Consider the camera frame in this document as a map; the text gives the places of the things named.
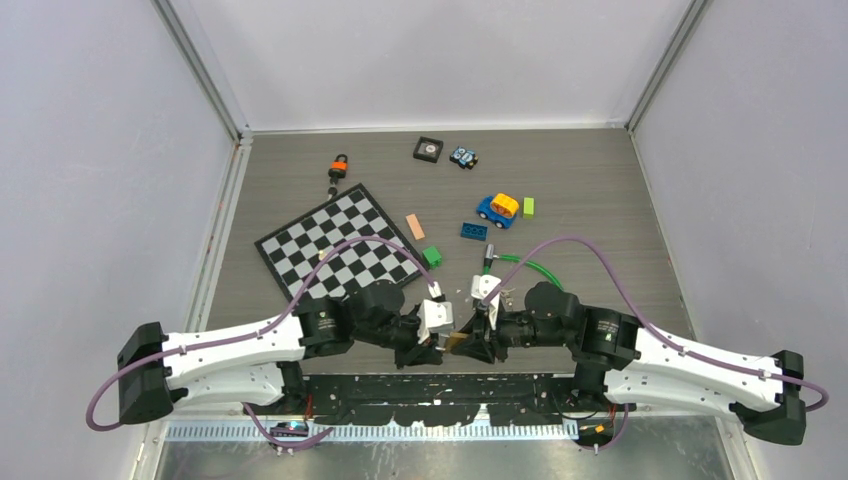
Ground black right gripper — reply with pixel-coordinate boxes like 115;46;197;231
449;297;569;362

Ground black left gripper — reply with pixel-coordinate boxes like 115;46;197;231
355;311;445;371

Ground silver lock keys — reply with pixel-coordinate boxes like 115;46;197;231
501;289;514;307

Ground brass padlock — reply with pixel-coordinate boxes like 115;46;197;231
438;332;468;353

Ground green cable lock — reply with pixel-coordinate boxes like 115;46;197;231
482;244;564;290

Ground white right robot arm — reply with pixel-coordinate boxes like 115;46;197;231
447;276;806;446

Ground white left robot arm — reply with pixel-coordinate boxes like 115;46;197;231
117;281;454;425

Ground green toy brick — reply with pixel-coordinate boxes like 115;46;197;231
421;246;443;269

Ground small wooden block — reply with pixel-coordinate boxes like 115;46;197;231
405;214;426;240

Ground lime green block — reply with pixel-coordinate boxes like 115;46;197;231
522;197;535;219

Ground blue yellow toy car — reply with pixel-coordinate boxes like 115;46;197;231
475;193;520;230

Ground blue toy brick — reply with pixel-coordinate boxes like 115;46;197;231
460;222;488;241

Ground orange black padlock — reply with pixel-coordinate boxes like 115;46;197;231
328;154;348;185

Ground black square box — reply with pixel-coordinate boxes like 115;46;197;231
412;136;444;163

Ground blue owl toy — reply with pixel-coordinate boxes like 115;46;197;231
449;146;479;170

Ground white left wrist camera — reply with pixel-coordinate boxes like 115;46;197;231
417;282;455;344

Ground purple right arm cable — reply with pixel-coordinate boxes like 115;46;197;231
480;235;829;413

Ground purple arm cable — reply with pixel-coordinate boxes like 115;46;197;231
480;235;829;413
85;236;442;433

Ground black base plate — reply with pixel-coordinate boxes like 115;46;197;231
252;373;623;427

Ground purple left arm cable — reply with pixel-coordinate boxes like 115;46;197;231
85;236;442;433

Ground aluminium frame rail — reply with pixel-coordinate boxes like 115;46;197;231
184;130;254;333

